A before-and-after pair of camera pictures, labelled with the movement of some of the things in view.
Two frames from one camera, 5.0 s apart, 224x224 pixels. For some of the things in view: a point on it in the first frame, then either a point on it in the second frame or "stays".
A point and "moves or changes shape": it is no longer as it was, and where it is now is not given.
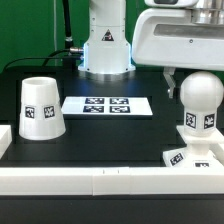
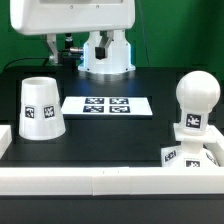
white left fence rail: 5,138 stays
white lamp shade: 40,113 stays
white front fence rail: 109,181 stays
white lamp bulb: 201,92 moves or changes shape
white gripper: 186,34 to 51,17
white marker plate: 106,106 stays
